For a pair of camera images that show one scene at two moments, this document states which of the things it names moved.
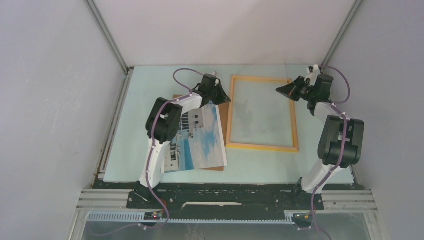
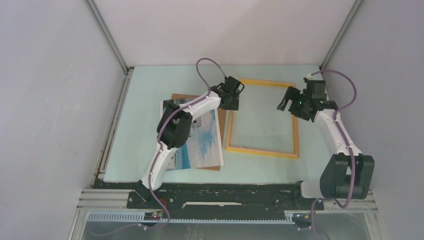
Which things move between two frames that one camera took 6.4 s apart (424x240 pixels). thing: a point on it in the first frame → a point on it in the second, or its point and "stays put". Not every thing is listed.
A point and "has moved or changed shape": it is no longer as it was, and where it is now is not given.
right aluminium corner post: [356, 6] stays put
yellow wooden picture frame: [260, 117] has moved or changed shape
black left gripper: [223, 97] → [234, 106]
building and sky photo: [199, 144] stays put
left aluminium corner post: [107, 36] stays put
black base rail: [224, 196] stays put
